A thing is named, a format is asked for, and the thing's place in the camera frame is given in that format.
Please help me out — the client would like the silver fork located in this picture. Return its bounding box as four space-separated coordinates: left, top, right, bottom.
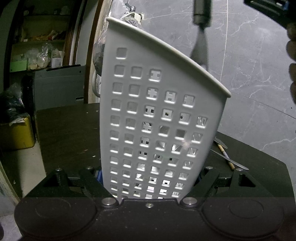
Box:
210 149 249 171

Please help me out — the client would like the grey handled peeler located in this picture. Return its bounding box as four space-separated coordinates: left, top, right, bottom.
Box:
190 0 212 71

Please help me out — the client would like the white perforated utensil basket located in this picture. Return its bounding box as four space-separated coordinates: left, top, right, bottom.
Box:
100 17 231 200

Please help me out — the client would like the silver spoon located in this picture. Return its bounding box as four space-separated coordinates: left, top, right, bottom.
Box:
214 137 228 149

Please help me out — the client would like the wooden chopstick patterned tip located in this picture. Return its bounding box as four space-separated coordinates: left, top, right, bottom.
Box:
218 144 235 170

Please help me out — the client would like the yellow bin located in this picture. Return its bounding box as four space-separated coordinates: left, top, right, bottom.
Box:
9 114 35 150

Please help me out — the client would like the grey cabinet box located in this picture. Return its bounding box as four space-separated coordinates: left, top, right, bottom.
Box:
33 65 85 110

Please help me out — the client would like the green box on shelf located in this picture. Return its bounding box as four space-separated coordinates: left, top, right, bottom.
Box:
10 60 28 72

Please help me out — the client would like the dark wooden shelf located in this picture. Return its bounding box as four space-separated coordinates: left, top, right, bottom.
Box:
6 1 81 70

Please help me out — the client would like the hanging plastic bag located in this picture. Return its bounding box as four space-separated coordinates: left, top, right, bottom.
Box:
92 1 144 77

